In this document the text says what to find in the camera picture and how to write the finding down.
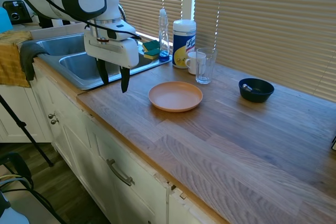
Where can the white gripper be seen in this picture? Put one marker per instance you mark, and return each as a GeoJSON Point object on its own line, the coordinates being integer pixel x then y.
{"type": "Point", "coordinates": [113, 52]}

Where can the stainless steel double sink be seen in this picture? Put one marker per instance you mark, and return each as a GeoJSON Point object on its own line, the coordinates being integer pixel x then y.
{"type": "Point", "coordinates": [78, 68]}

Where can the white mug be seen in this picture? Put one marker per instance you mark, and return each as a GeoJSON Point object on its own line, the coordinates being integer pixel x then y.
{"type": "Point", "coordinates": [191, 64]}

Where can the yellow green sponge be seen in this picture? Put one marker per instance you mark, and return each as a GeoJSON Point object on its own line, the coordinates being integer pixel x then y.
{"type": "Point", "coordinates": [151, 45]}
{"type": "Point", "coordinates": [152, 54]}

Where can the clear dish soap bottle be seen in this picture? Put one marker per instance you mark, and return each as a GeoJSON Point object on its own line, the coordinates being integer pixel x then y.
{"type": "Point", "coordinates": [163, 37]}

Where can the orange plate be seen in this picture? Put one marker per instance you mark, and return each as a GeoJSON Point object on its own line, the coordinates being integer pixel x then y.
{"type": "Point", "coordinates": [174, 96]}

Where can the round metal cabinet knob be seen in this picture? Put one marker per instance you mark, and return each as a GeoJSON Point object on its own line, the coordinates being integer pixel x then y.
{"type": "Point", "coordinates": [51, 116]}
{"type": "Point", "coordinates": [54, 122]}

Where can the Lysol wipes canister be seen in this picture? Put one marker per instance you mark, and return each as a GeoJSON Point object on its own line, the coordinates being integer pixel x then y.
{"type": "Point", "coordinates": [182, 43]}

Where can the white kitchen cabinet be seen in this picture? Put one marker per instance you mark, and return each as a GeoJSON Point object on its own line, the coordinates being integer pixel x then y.
{"type": "Point", "coordinates": [86, 150]}

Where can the narrow beige window blind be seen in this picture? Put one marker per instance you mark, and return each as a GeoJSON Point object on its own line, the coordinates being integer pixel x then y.
{"type": "Point", "coordinates": [149, 1]}

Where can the grey dish cloth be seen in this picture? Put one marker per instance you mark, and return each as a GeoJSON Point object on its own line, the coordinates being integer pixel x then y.
{"type": "Point", "coordinates": [27, 56]}

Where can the clear drinking glass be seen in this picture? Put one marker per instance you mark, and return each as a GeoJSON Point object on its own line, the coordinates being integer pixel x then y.
{"type": "Point", "coordinates": [208, 77]}

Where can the black tripod leg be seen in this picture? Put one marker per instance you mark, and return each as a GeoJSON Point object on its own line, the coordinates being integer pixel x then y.
{"type": "Point", "coordinates": [26, 132]}

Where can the yellow towel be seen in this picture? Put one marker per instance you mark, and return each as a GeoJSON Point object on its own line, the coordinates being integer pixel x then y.
{"type": "Point", "coordinates": [9, 61]}

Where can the black toaster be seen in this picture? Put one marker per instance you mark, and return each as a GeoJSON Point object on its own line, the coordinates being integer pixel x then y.
{"type": "Point", "coordinates": [15, 11]}

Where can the light blue plastic container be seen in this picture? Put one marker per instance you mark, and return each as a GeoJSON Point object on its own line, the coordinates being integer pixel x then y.
{"type": "Point", "coordinates": [4, 22]}

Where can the small metal utensil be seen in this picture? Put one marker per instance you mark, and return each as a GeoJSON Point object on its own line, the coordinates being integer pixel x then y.
{"type": "Point", "coordinates": [245, 86]}

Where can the dark blue bowl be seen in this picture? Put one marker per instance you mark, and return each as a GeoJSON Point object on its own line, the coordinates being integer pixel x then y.
{"type": "Point", "coordinates": [256, 97]}

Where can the wide beige window blind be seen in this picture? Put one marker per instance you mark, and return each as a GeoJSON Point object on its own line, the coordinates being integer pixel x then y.
{"type": "Point", "coordinates": [267, 19]}

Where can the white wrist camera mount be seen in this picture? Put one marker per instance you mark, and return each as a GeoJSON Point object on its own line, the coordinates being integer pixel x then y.
{"type": "Point", "coordinates": [123, 28]}

